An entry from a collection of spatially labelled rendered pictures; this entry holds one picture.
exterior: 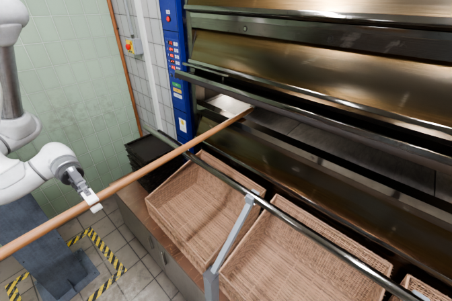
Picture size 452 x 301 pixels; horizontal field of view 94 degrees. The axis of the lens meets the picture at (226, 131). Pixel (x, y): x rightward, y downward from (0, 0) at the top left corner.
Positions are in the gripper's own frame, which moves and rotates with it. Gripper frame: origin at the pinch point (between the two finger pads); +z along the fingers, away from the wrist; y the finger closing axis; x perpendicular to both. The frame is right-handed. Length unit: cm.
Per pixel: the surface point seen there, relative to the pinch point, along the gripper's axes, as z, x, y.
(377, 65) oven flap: 55, -77, -40
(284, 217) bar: 50, -38, 2
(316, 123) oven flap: 46, -60, -21
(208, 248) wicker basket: 15, -36, 60
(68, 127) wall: -123, -21, 32
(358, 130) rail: 58, -61, -24
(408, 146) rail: 71, -60, -24
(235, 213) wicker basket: 13, -63, 60
